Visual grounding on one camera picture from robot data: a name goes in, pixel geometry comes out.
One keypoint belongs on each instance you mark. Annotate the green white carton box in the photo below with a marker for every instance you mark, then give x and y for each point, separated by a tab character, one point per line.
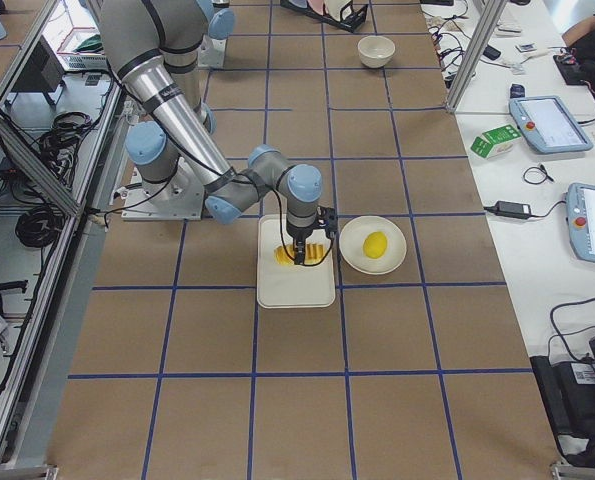
496	141

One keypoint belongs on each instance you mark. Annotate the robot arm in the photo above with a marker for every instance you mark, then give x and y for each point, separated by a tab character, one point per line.
149	46

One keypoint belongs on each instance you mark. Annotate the blue teach pendant near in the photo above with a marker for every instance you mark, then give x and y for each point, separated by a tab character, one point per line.
580	204

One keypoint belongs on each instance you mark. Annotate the black power adapter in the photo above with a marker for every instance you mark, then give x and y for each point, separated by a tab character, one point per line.
513	210

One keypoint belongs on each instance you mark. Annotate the striped bread roll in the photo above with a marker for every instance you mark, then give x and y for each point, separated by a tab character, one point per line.
314	254

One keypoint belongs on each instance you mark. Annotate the blue teach pendant far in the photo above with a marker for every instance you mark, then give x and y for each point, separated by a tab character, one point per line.
547	125

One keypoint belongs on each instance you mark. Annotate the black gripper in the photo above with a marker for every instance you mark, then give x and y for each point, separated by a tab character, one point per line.
299	236

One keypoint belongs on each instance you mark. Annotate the cream round plate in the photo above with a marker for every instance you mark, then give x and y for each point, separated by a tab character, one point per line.
352	238

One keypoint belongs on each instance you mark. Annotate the cream plate in rack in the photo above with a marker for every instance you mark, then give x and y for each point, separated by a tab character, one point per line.
338	9

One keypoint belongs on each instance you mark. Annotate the black plate rack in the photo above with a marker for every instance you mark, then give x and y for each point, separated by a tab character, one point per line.
350	24

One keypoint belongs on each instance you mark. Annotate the aluminium frame post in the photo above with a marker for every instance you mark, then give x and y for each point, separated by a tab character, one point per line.
483	31

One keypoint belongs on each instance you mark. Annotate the cream bowl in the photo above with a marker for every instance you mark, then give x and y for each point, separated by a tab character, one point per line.
375	51

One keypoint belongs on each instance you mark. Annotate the yellow lemon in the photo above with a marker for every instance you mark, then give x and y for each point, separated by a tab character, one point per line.
375	245

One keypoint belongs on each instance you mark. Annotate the white rectangular tray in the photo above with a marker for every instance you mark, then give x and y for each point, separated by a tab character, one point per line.
289	286

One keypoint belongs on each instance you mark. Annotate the blue teach pendant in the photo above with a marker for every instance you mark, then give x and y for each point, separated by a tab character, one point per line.
547	125
580	204

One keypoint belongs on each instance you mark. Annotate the pink plate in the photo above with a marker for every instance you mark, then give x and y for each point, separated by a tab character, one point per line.
317	6

